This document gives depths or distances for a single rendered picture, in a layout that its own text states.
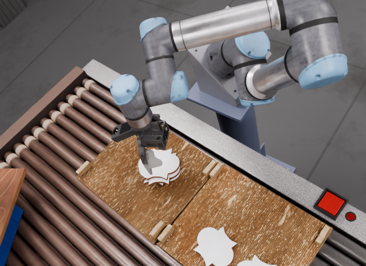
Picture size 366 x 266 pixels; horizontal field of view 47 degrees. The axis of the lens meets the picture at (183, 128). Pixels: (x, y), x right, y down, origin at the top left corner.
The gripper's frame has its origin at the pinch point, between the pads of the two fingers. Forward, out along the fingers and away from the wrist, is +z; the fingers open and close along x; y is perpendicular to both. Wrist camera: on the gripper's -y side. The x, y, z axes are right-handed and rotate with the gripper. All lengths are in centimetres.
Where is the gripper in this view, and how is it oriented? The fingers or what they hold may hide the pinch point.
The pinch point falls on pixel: (153, 153)
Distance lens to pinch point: 135.2
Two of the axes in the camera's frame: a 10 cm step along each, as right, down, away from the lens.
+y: 9.6, -0.1, -2.7
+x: 1.4, -8.3, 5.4
